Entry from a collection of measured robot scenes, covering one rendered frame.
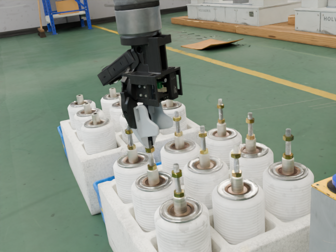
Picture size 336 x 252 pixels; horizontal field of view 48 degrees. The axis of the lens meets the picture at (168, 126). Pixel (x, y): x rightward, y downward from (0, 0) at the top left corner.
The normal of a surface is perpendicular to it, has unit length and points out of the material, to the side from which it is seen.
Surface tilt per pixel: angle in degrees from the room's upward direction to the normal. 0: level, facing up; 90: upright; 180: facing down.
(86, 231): 0
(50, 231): 0
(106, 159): 90
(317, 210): 90
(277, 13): 90
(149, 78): 90
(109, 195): 0
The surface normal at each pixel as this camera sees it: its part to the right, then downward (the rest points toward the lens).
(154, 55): -0.61, 0.35
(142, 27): 0.15, 0.35
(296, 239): 0.43, 0.29
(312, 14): -0.91, 0.23
